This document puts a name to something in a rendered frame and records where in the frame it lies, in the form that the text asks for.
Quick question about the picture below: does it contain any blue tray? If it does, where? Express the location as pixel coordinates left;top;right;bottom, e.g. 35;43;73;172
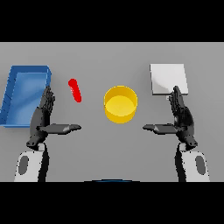
0;65;53;129

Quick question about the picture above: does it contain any pale square measuring scale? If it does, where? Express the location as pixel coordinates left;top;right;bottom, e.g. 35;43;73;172
149;63;189;96

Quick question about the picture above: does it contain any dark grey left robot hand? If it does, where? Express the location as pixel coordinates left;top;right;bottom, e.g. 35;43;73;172
25;86;82;149

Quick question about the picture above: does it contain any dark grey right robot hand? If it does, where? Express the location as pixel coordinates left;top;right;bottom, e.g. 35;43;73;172
142;85;199;149

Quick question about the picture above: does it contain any yellow bowl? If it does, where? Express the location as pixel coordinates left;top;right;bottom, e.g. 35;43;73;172
103;85;139;124

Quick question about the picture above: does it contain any red beaker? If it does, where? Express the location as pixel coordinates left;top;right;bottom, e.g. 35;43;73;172
67;78;83;103

